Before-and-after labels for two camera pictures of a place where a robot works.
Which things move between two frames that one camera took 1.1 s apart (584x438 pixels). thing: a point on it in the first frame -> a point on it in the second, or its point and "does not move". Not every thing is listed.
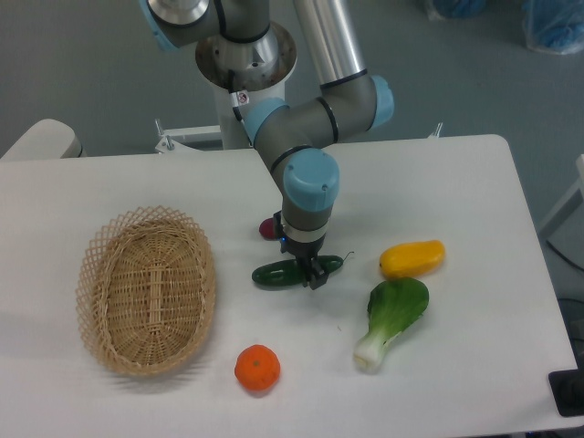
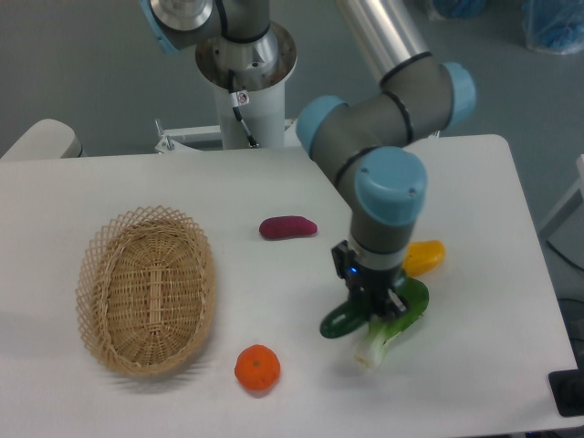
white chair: (48, 139) does not move
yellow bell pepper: (412, 258) does not move
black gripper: (311, 273) -> (376, 285)
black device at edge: (568, 389) does not move
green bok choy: (393, 305) does not move
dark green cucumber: (288, 272) -> (350, 316)
